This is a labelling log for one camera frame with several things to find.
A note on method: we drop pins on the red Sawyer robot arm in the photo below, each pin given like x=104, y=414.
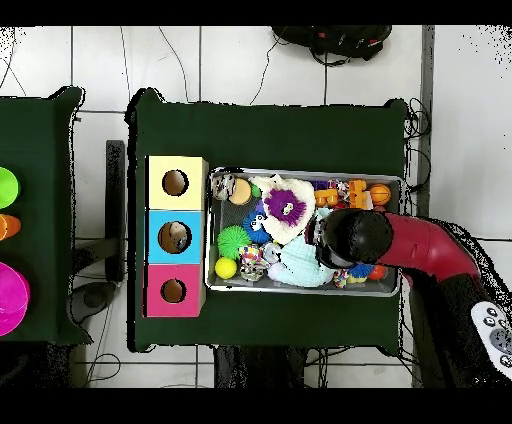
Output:
x=424, y=244

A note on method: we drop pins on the magenta plastic bowl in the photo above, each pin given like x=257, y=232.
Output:
x=12, y=300

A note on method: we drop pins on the cream knitted cloth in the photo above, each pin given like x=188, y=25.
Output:
x=280, y=234

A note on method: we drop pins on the long orange building block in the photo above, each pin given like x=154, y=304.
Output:
x=358, y=194

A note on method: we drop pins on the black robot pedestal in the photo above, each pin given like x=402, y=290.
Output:
x=260, y=368

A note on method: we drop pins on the green spiky rubber ball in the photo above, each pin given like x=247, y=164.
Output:
x=232, y=242

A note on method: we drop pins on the orange plastic cone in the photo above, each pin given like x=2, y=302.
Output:
x=8, y=226

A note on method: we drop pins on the blue spiky toy with eyes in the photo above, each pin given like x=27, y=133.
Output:
x=256, y=230

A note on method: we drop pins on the purple spiky monster toy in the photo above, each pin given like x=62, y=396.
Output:
x=282, y=206

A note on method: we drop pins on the black upright panel on stand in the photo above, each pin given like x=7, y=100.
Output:
x=116, y=200

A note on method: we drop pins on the yellow ball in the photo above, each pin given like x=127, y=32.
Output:
x=226, y=268

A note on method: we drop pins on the mint green waffle cloth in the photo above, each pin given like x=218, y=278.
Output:
x=300, y=264

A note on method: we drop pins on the black backpack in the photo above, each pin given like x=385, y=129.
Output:
x=336, y=40

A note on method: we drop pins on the small orange basketball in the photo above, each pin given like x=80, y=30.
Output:
x=380, y=194

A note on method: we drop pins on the green plastic cup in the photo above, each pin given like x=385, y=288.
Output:
x=7, y=188

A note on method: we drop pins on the wooden box with three holes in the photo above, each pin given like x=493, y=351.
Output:
x=156, y=188

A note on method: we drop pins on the dark green table cloth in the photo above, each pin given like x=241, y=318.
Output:
x=260, y=136
x=32, y=140

